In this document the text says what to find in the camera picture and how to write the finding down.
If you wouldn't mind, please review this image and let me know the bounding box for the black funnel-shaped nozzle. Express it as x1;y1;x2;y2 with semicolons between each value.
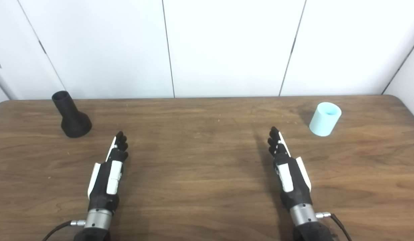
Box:
52;90;93;138

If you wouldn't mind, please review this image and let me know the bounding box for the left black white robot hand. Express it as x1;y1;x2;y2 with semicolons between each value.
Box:
87;131;129;214

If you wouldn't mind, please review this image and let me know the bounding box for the light blue cylinder cup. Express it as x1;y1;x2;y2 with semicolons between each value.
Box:
309;102;342;137

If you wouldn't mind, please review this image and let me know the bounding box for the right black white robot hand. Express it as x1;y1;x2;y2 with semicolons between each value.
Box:
267;127;313;211

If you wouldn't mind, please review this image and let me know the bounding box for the white corner wall post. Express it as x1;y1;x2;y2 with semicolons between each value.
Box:
0;62;18;100

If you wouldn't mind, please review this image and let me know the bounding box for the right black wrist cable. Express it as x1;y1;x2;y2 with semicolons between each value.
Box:
316;212;353;241

